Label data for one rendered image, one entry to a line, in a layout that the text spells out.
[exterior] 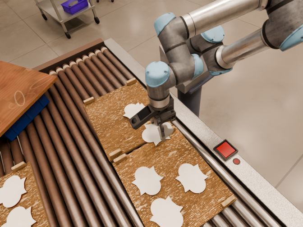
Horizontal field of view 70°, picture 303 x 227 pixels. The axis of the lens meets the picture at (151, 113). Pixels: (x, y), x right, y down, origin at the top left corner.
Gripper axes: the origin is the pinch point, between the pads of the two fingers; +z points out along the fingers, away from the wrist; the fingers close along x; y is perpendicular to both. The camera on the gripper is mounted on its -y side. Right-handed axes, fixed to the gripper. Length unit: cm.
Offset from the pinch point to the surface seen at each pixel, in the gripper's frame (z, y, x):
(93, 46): 14, -6, 95
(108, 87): 15, -9, 51
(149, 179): 9.1, -10.8, -14.2
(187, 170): 8.6, 4.9, -18.3
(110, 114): 12.3, -14.8, 28.4
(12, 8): 131, -107, 485
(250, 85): 105, 143, 64
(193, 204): 9.0, 0.1, -30.8
